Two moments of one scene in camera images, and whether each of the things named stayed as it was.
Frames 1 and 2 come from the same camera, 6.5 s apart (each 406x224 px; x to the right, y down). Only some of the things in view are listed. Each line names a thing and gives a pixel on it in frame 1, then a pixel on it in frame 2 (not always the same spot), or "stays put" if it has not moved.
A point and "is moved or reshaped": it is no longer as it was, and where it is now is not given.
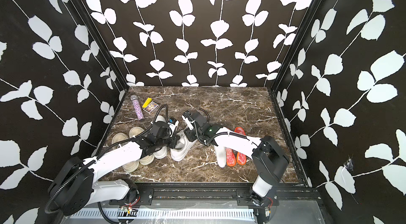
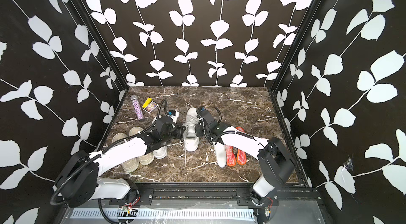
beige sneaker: (130, 167) stays put
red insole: (241, 158) stays put
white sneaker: (183, 146) is moved or reshaped
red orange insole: (230, 157) stays put
